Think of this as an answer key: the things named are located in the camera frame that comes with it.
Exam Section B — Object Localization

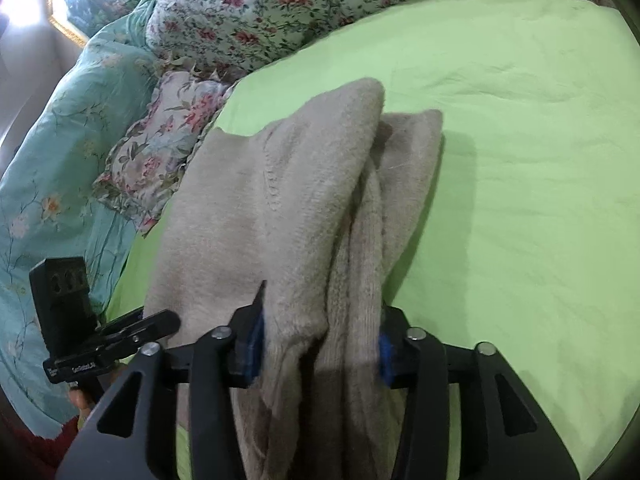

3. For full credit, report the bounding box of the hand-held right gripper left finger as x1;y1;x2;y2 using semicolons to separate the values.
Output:
54;280;268;480

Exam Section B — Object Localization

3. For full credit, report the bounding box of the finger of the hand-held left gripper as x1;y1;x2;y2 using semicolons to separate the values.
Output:
97;309;182;357

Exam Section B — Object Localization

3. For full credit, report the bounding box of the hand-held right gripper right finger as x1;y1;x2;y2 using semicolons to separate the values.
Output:
377;304;587;480

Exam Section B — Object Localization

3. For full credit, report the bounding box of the beige knit sweater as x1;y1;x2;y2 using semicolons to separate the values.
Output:
142;76;445;480

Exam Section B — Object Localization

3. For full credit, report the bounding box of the person's left hand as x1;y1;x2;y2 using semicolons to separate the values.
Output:
67;386;103;420

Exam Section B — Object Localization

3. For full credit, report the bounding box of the teal floral quilt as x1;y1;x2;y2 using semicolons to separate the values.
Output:
0;0;167;442

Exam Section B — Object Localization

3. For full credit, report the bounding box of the ruffled floral pillow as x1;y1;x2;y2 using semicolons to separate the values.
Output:
92;70;240;237

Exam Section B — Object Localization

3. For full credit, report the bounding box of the green bed sheet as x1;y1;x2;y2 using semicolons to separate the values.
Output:
102;0;639;480

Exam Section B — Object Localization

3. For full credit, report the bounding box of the white floral quilt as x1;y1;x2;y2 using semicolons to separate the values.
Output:
145;0;622;82

